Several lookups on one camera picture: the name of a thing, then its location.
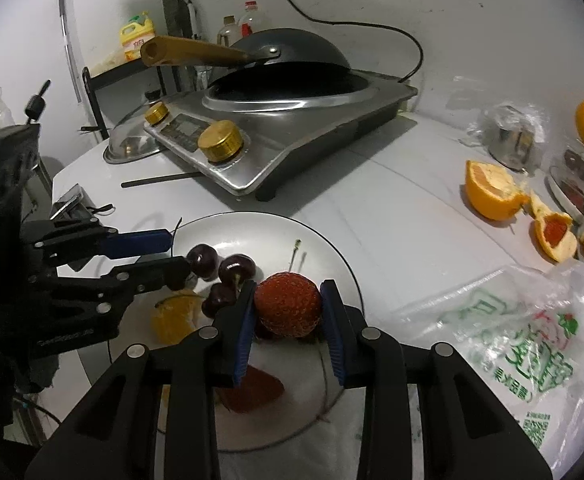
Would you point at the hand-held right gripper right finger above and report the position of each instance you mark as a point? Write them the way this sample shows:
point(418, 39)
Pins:
point(332, 330)

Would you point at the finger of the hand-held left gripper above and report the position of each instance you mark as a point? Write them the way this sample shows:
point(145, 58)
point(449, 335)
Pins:
point(132, 242)
point(177, 272)

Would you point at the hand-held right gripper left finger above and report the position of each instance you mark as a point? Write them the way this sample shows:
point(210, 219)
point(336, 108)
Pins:
point(244, 330)

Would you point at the mandarin segment chunk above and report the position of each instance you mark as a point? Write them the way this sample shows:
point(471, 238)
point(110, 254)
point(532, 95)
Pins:
point(172, 320)

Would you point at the red strawberry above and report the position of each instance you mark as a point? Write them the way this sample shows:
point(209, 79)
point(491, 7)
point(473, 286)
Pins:
point(288, 305)
point(252, 387)

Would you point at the white plate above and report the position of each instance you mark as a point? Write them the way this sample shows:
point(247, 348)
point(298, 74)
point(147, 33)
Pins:
point(252, 232)

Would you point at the green printed clear plastic bag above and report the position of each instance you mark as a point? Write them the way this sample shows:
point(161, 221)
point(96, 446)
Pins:
point(471, 320)

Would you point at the black chopstick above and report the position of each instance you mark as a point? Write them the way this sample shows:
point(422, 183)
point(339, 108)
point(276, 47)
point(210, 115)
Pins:
point(162, 180)

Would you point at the black metal rack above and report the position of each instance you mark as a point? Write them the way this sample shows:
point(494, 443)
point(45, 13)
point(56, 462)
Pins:
point(122, 72)

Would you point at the grey metal bar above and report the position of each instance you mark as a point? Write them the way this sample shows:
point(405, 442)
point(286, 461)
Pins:
point(69, 45)

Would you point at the yellow detergent bottle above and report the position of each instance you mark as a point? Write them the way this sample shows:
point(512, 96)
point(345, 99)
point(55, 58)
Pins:
point(137, 40)

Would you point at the peeled orange half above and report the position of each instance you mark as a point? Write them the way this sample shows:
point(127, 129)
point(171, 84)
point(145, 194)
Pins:
point(491, 190)

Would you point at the silver induction cooker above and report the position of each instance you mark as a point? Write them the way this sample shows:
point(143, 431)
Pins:
point(322, 115)

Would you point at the orange peel with red piece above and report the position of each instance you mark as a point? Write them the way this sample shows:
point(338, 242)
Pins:
point(554, 232)

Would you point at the red-capped clear bottle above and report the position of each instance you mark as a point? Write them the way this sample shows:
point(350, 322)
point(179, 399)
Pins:
point(252, 17)

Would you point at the steel cup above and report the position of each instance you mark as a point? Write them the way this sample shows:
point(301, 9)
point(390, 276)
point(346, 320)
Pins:
point(509, 145)

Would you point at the crumpled clear plastic bag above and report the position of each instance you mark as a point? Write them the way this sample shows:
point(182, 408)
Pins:
point(491, 110)

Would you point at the row of dark cherries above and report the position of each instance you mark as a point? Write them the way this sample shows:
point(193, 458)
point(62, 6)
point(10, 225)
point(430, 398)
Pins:
point(579, 180)

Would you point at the grey wall pipe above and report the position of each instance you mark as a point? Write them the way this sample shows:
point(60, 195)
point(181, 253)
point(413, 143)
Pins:
point(166, 0)

